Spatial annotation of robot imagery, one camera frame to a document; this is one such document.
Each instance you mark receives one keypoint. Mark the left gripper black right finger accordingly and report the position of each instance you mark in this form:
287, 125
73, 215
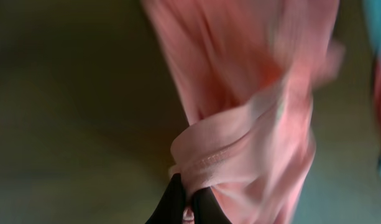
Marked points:
206, 208

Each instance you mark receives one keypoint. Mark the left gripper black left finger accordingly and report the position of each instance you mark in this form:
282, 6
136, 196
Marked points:
172, 204

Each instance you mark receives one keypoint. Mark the pink printed t-shirt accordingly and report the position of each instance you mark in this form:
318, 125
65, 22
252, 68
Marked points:
245, 72

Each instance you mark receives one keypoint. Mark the grey t-shirt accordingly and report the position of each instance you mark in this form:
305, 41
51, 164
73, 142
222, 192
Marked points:
372, 11

